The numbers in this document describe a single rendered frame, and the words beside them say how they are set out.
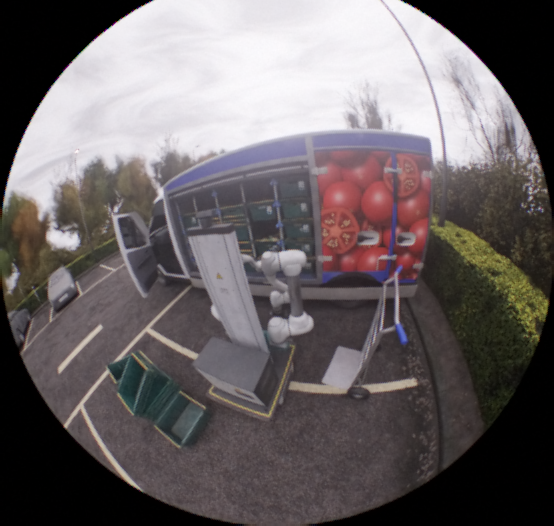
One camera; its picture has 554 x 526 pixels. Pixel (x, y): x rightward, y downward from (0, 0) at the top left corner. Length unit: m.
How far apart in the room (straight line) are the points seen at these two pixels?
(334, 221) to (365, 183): 0.56
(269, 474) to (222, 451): 0.51
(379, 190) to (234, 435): 2.99
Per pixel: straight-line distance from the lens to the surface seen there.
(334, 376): 2.12
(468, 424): 2.60
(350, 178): 1.87
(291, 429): 1.97
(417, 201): 2.18
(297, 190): 2.06
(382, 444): 2.10
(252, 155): 2.05
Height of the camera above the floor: 1.96
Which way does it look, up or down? 23 degrees down
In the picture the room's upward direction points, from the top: 9 degrees counter-clockwise
